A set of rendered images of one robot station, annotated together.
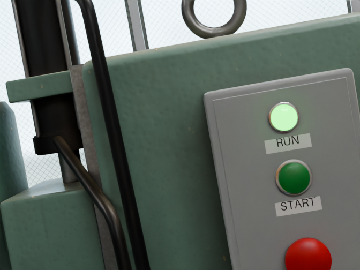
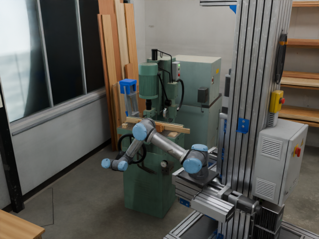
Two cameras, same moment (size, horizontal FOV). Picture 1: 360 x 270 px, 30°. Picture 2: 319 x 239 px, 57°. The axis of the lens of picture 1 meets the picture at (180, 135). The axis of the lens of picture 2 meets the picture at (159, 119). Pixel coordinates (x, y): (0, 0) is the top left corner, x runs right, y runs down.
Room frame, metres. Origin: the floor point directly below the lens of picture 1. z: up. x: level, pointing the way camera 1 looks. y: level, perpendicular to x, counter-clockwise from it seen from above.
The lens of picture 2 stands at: (-0.41, 2.65, 1.95)
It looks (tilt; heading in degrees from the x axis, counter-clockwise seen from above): 20 degrees down; 291
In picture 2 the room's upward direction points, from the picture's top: straight up
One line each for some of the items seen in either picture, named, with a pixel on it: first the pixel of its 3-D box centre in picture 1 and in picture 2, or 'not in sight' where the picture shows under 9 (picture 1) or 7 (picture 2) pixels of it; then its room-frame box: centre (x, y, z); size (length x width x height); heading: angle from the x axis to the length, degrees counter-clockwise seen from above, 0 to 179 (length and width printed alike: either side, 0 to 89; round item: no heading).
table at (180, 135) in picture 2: not in sight; (147, 133); (0.60, 0.35, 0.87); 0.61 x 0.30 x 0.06; 176
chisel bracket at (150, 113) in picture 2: not in sight; (149, 113); (0.63, 0.22, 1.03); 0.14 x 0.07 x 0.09; 86
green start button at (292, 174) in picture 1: (294, 178); not in sight; (0.44, -0.07, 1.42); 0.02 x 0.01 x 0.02; 86
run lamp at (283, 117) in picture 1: (284, 117); not in sight; (0.44, -0.07, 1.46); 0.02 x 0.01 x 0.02; 86
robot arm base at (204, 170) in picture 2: not in sight; (198, 168); (0.00, 0.79, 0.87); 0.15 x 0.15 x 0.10
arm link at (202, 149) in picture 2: not in sight; (199, 153); (0.00, 0.80, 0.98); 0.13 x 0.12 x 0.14; 88
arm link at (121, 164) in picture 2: not in sight; (120, 164); (0.59, 0.89, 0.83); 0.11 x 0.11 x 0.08; 88
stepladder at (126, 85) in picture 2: not in sight; (133, 125); (1.15, -0.46, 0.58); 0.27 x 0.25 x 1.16; 176
